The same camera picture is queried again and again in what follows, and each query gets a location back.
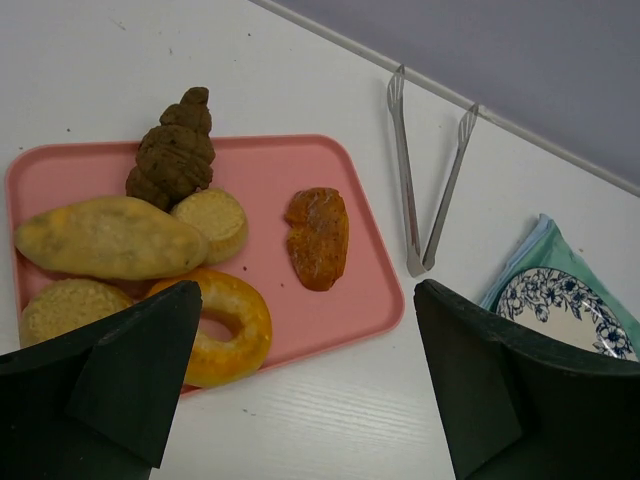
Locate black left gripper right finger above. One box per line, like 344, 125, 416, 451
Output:
414, 280, 639, 479

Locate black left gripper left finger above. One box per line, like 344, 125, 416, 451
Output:
1, 281, 202, 479

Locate metal kitchen tongs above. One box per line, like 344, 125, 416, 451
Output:
386, 64, 479, 278

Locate long yellow bread loaf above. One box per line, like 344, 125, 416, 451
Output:
13, 196, 208, 281

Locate round beige bun lower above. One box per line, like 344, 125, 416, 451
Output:
19, 279, 134, 348

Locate round beige bun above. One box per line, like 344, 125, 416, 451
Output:
19, 279, 134, 348
170, 188, 249, 266

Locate blue floral ceramic plate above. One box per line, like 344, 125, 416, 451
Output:
493, 267, 638, 362

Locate orange glazed donut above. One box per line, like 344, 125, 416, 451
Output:
147, 268, 273, 388

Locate green cloth mat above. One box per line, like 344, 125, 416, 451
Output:
479, 214, 639, 359

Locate brown chocolate croissant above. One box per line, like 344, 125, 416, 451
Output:
125, 87, 216, 212

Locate pink plastic tray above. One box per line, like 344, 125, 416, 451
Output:
4, 134, 405, 369

